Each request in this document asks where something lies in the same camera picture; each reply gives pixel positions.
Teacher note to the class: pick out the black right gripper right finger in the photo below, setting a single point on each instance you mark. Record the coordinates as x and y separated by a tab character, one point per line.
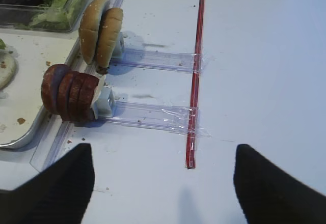
267	194

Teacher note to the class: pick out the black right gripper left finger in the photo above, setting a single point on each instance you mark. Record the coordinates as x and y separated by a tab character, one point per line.
59	194

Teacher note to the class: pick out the front red meat patty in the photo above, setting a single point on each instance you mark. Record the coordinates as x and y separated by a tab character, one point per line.
50	86

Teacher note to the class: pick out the green lettuce in container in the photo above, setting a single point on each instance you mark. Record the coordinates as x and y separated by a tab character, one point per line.
55	16

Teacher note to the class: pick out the metal baking tray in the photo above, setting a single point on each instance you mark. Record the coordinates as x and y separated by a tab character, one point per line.
21	106

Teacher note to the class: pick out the white pusher block lower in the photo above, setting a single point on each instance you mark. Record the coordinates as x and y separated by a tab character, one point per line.
103	100

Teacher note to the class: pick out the white pusher block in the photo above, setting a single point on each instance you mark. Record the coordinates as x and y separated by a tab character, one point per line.
103	100
119	48

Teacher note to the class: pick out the red straw strip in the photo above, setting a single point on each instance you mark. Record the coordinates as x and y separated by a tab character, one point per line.
190	151

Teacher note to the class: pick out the bottom bun on tray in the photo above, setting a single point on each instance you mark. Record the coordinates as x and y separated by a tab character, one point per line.
8	69

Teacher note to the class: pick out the white pusher block upper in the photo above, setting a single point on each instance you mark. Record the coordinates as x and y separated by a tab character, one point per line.
119	48

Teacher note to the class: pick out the front sesame bun top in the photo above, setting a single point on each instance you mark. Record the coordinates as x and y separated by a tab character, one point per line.
89	28

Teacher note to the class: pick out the rear bun top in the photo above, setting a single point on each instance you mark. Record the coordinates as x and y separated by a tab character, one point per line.
110	27

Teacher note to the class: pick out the clear plastic container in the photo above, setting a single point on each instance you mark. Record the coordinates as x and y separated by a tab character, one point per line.
14	14

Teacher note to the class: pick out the clear long rail right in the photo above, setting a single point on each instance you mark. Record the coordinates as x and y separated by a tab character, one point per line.
44	154

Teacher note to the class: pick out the clear rail lower right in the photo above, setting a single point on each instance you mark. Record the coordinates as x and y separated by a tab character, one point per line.
174	119

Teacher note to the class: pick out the clear rail upper right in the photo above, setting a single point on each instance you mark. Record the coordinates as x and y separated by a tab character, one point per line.
180	62

